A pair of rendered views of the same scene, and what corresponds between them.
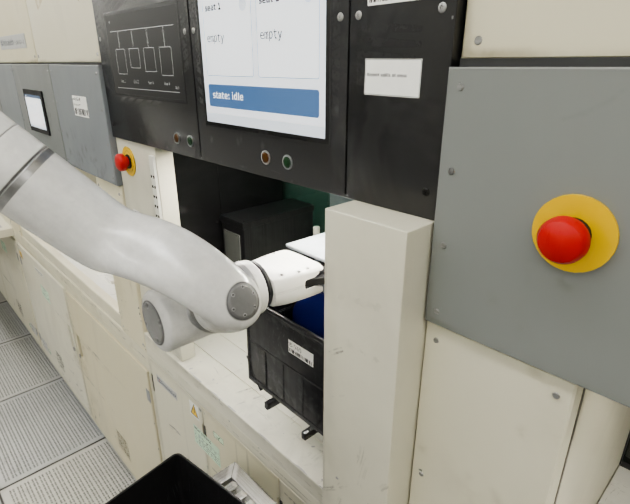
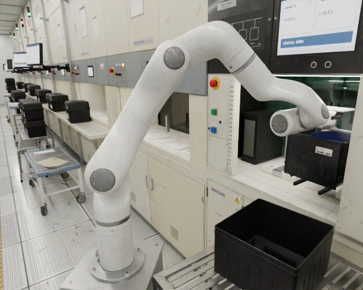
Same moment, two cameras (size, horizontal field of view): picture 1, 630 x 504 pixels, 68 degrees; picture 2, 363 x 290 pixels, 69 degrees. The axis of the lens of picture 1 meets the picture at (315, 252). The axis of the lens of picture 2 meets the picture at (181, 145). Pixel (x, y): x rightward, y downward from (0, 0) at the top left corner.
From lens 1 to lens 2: 0.53 m
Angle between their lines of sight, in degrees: 10
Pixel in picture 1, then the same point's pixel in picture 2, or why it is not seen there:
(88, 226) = (268, 79)
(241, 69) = (304, 29)
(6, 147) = (248, 48)
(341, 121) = not seen: outside the picture
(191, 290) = (310, 103)
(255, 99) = (311, 41)
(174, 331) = (292, 125)
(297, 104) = (338, 38)
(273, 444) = (294, 204)
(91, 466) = not seen: hidden behind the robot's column
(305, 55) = (346, 18)
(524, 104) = not seen: outside the picture
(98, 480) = not seen: hidden behind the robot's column
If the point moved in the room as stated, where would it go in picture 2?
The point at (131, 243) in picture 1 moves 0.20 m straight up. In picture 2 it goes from (284, 86) to (290, 12)
